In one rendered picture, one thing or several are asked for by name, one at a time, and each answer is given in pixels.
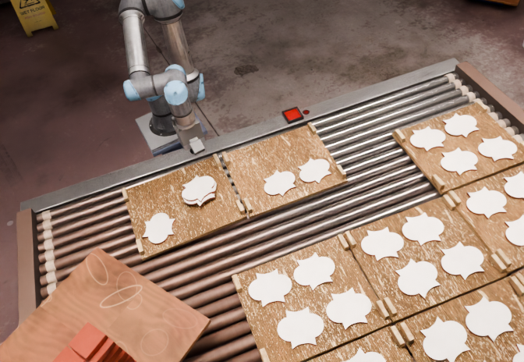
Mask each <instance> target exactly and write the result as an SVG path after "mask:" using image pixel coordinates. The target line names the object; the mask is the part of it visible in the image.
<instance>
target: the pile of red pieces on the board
mask: <svg viewBox="0 0 524 362"><path fill-rule="evenodd" d="M68 346H70V347H71V348H72V349H70V348H69V347H68ZM68 346H66V347H65V348H64V349H63V351H62V352H61V353H60V354H59V355H58V356H57V357H56V358H55V359H54V360H53V361H52V362H137V361H136V360H134V359H133V358H132V357H131V356H130V355H129V354H128V353H127V352H126V351H125V350H123V349H121V347H120V346H118V345H117V344H116V343H115V342H114V341H113V340H111V339H110V338H108V337H107V336H106V335H105V334H104V333H103V332H102V331H100V330H99V329H97V328H96V327H94V326H93V325H92V324H91V323H89V322H87V323H86V324H85V325H84V326H83V328H82V329H81V330H80V331H79V332H78V333H77V335H76V336H75V337H74V338H73V339H72V341H71V342H70V343H69V344H68Z"/></svg>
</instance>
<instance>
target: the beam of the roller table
mask: <svg viewBox="0 0 524 362"><path fill-rule="evenodd" d="M459 63H460V62H459V61H457V60H456V59H455V58H452V59H448V60H445V61H443V62H439V63H436V64H433V65H431V66H427V67H424V68H422V69H418V70H415V71H412V72H410V73H406V74H403V75H401V76H397V77H394V78H391V79H389V80H385V81H382V82H380V83H376V84H373V85H370V86H368V87H364V88H362V89H359V90H355V91H353V92H350V93H347V94H343V95H341V96H338V97H336V98H332V99H329V100H326V101H322V102H320V103H317V104H315V105H311V106H308V107H305V108H301V109H300V111H301V113H302V114H303V111H304V110H309V111H310V113H309V114H308V115H304V114H303V116H304V119H302V120H300V121H298V122H294V123H291V124H288V123H287V122H286V120H285V118H284V116H283V115H280V116H278V117H275V118H273V119H269V120H266V121H263V122H259V123H257V124H254V125H252V126H248V127H245V128H242V129H240V130H236V131H233V132H231V133H226V134H224V135H221V136H219V137H215V138H212V139H209V140H206V142H204V143H203V146H204V148H205V151H203V152H201V153H199V154H196V155H195V154H191V153H190V151H189V150H190V149H189V150H188V151H185V150H184V148H182V149H179V150H177V151H173V152H170V153H167V154H163V155H161V156H158V157H156V158H152V159H149V160H146V161H142V162H140V163H137V164H135V165H131V166H128V167H125V168H123V169H119V170H116V171H114V172H110V173H107V174H104V175H102V176H98V177H95V178H93V179H89V180H86V181H83V182H81V183H77V184H74V185H72V186H67V187H65V188H62V189H60V190H56V191H53V192H50V193H46V194H44V195H41V196H39V197H35V198H32V199H29V200H27V201H23V202H21V203H20V211H23V210H26V209H28V208H32V210H33V211H34V212H35V214H36V215H38V214H40V213H42V212H43V211H47V210H52V209H55V208H59V207H61V206H64V205H67V204H71V203H73V202H76V201H79V200H82V199H84V198H87V197H91V196H93V195H96V194H99V193H103V192H105V191H108V190H112V189H115V188H116V187H119V186H123V185H126V184H128V183H132V182H135V181H137V180H140V179H144V178H147V177H149V176H153V175H155V174H158V173H160V172H164V171H167V170H169V169H173V168H176V167H179V166H181V165H185V164H188V163H190V162H193V161H196V160H199V159H201V158H206V157H208V156H211V155H213V154H217V153H220V152H223V151H227V150H229V149H232V148H234V147H238V146H240V145H243V144H247V143H249V142H252V141H255V140H259V139H261V138H264V137H268V136H270V135H273V134H276V133H279V132H281V131H284V130H288V129H291V128H293V127H296V126H300V125H302V124H305V123H308V122H312V121H314V120H316V119H320V118H323V117H325V116H328V115H332V114H335V113H337V112H341V111H344V110H346V109H349V108H353V107H356V106H357V105H361V104H364V103H367V102H369V101H373V100H376V99H378V98H382V97H385V96H388V95H390V94H394V93H396V92H399V91H403V90H405V89H408V88H410V87H414V86H417V85H420V84H422V83H426V82H429V81H431V80H435V79H437V78H440V77H443V76H444V75H447V74H449V73H454V71H455V66H456V65H457V64H459Z"/></svg>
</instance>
